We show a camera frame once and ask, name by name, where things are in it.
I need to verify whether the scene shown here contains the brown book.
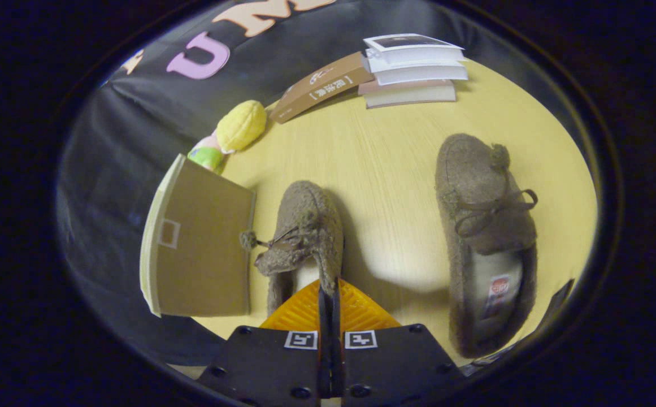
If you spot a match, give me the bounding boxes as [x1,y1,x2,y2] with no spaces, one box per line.
[270,51,375,124]

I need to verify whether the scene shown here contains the brown cardboard storage box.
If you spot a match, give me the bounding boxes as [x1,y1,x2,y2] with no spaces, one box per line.
[140,153,257,318]

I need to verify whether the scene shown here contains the yellow plush toy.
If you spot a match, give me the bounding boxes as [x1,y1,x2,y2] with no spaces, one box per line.
[215,99,268,152]

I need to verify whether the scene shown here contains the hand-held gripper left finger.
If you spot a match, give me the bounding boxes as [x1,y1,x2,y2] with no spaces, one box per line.
[196,277,332,407]

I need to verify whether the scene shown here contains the plain white book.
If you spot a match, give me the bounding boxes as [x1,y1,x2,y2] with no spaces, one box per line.
[366,55,469,86]

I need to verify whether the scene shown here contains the green and pink plush toy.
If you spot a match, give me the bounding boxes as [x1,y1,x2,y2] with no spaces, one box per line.
[187,133,229,175]

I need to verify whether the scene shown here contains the brown fuzzy shoe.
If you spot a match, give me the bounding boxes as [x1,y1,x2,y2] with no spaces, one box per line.
[435,133,538,358]
[240,180,345,317]

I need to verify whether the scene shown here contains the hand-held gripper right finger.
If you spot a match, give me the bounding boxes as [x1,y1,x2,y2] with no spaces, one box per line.
[331,277,465,407]

